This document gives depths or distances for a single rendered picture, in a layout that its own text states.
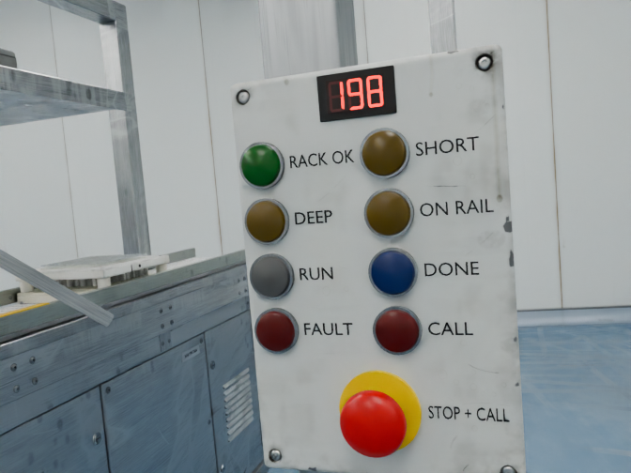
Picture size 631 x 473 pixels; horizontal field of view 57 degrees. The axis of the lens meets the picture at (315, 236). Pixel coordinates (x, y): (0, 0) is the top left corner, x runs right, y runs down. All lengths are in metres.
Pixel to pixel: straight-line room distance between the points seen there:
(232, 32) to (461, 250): 4.16
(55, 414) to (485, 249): 1.04
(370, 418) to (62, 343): 0.89
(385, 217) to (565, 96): 3.92
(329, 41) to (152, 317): 1.06
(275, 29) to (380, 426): 0.29
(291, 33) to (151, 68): 4.21
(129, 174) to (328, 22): 1.47
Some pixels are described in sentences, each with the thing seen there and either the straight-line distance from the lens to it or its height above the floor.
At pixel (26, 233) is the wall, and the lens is 5.15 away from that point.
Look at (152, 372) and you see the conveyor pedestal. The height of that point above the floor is 0.61.
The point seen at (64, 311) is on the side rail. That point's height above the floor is 0.83.
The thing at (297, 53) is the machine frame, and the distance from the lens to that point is 0.45.
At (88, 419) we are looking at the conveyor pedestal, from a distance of 1.34.
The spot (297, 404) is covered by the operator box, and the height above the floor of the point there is 0.87.
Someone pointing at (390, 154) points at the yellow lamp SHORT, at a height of 1.03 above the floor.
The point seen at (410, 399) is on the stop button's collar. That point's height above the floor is 0.88.
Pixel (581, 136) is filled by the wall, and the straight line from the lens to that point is 4.25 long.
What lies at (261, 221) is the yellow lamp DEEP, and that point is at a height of 1.00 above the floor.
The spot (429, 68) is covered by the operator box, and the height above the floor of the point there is 1.08.
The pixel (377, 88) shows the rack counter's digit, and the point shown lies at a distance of 0.36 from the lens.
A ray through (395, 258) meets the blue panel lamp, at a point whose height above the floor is 0.97.
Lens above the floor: 1.01
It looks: 4 degrees down
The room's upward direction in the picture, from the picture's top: 5 degrees counter-clockwise
